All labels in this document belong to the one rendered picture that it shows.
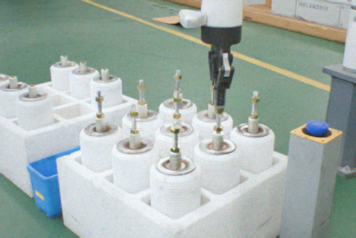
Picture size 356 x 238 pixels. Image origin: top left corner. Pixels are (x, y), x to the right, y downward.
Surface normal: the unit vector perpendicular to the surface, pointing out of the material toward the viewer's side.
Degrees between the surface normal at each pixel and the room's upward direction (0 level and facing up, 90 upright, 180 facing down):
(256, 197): 90
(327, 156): 90
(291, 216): 90
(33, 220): 0
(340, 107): 90
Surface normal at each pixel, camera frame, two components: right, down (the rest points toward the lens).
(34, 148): 0.69, 0.26
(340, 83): -0.88, 0.17
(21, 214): 0.00, -0.93
